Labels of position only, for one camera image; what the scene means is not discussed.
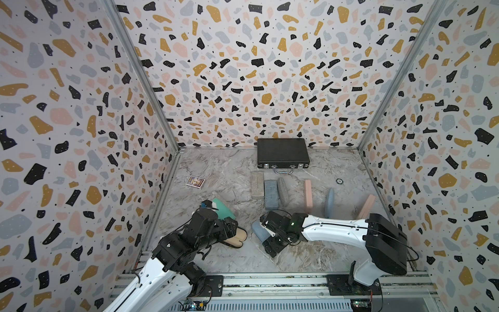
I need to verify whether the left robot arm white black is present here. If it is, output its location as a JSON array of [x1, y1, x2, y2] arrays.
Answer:
[[105, 209, 238, 311]]

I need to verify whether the grey case mint lining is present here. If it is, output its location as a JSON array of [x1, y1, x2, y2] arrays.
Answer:
[[264, 180, 279, 210]]

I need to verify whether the closed pink glasses case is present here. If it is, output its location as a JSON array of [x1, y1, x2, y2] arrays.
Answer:
[[357, 194, 377, 219]]

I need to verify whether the black ribbed briefcase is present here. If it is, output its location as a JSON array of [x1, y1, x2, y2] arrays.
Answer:
[[257, 138, 310, 169]]

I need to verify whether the pink glasses case grey lining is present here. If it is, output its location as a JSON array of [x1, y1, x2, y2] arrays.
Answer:
[[304, 179, 313, 214]]

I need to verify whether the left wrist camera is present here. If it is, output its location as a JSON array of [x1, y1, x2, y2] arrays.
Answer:
[[182, 200, 218, 245]]

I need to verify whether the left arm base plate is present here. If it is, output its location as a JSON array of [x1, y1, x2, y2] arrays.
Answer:
[[189, 275, 224, 297]]

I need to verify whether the aluminium front rail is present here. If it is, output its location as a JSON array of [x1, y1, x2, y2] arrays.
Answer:
[[108, 272, 441, 312]]

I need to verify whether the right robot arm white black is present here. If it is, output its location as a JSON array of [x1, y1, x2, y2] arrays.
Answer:
[[258, 211, 409, 286]]

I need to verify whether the mint green glasses case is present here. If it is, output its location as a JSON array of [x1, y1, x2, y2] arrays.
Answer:
[[212, 198, 236, 220]]

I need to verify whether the blue case with pink glasses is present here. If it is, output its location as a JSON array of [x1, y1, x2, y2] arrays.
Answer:
[[252, 220, 271, 243]]

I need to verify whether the black case beige lining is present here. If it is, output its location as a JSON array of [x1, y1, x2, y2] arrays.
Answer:
[[222, 227, 248, 249]]

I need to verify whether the beige case with brown glasses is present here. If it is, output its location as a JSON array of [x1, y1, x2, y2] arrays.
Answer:
[[278, 178, 290, 207]]

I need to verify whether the playing card box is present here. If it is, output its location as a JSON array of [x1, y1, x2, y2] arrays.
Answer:
[[185, 176, 205, 189]]

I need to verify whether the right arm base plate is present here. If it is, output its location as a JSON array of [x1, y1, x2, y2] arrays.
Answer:
[[326, 274, 382, 296]]

